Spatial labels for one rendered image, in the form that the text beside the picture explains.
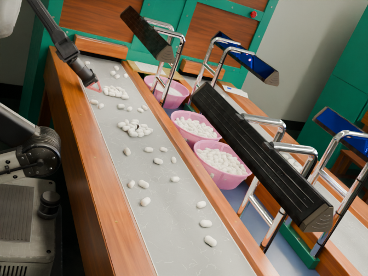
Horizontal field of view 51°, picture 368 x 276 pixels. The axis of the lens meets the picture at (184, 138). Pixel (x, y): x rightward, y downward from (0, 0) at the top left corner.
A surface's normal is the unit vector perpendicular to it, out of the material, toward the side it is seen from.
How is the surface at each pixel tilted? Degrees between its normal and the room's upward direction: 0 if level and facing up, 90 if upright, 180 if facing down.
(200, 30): 90
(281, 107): 90
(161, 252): 0
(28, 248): 1
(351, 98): 90
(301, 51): 90
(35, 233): 2
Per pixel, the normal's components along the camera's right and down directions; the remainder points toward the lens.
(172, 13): 0.36, 0.52
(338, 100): -0.85, -0.07
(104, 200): 0.33, -0.85
